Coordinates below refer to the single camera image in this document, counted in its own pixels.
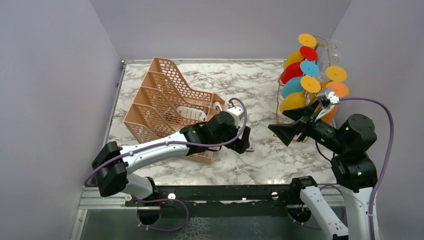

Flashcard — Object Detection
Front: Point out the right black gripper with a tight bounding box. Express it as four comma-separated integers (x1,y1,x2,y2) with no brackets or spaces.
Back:
269,97,348,153

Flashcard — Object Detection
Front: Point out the red white staples box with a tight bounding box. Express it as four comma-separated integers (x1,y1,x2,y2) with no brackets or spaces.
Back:
245,137,255,152

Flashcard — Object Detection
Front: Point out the yellow plastic wine glass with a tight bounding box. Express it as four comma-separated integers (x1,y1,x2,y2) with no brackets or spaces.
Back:
279,75,321,113

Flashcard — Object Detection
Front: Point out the orange plastic wine glass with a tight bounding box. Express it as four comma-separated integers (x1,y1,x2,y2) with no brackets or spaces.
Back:
316,81,350,124

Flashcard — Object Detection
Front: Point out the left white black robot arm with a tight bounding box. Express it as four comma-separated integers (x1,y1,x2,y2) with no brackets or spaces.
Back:
88,106,250,206

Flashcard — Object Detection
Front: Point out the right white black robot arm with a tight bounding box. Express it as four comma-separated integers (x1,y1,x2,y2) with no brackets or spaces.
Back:
268,101,381,240

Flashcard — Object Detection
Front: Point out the blue plastic wine glass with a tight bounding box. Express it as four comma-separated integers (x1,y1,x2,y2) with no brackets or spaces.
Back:
280,60,317,98

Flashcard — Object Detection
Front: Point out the red plastic wine glass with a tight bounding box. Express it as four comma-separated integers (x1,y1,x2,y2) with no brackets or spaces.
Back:
280,46,318,85

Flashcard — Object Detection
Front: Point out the yellow wine glass right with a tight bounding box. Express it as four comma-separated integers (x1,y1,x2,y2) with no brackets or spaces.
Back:
312,65,348,88

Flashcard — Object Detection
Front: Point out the clear wine glass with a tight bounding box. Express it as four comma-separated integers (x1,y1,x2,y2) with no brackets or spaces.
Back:
317,38,343,67

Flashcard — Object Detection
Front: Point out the yellow wine glass top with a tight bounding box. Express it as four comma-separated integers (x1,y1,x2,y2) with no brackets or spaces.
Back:
283,33,317,69

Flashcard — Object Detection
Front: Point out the peach plastic file organizer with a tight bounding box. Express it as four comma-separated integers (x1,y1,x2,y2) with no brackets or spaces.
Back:
123,57,226,144

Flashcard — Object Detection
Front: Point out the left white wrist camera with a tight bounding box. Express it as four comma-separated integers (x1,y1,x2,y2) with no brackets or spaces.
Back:
225,105,245,128

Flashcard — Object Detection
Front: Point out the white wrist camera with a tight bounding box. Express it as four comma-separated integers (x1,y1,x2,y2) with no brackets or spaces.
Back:
314,87,340,121
225,105,245,128

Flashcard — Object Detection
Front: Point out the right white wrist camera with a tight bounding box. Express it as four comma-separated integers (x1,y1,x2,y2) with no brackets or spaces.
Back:
314,87,340,121

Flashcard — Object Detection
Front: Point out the gold wire wine glass rack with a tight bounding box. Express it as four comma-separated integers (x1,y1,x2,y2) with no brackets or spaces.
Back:
275,33,340,124

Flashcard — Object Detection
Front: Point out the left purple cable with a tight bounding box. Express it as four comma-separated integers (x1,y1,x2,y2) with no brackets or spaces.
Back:
83,97,249,233

